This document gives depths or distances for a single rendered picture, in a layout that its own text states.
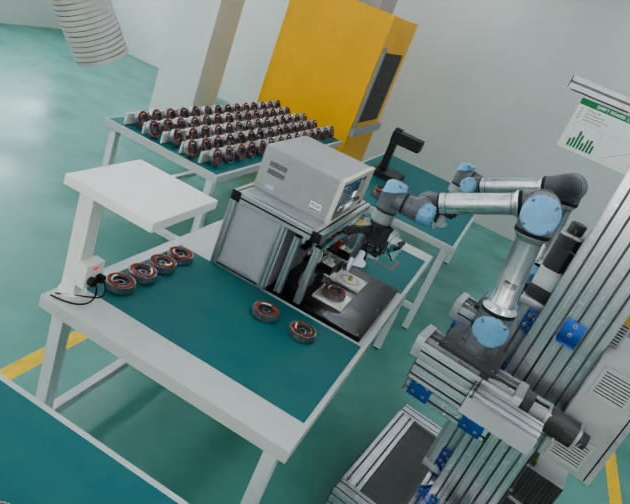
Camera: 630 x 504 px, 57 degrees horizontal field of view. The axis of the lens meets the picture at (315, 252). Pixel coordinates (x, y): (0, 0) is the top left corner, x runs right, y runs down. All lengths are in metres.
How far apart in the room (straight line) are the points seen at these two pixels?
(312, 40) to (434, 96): 2.15
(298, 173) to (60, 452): 1.44
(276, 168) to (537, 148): 5.50
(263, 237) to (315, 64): 3.97
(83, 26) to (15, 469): 1.19
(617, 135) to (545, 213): 5.86
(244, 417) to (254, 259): 0.87
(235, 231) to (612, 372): 1.56
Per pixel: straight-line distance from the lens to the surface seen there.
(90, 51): 1.92
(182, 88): 6.47
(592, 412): 2.38
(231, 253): 2.61
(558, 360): 2.37
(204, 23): 6.32
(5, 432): 1.73
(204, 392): 1.95
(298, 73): 6.37
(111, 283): 2.27
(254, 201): 2.48
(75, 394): 2.66
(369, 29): 6.12
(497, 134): 7.74
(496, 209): 2.07
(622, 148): 7.75
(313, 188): 2.50
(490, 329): 2.02
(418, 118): 7.88
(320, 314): 2.53
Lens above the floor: 2.00
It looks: 24 degrees down
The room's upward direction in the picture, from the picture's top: 22 degrees clockwise
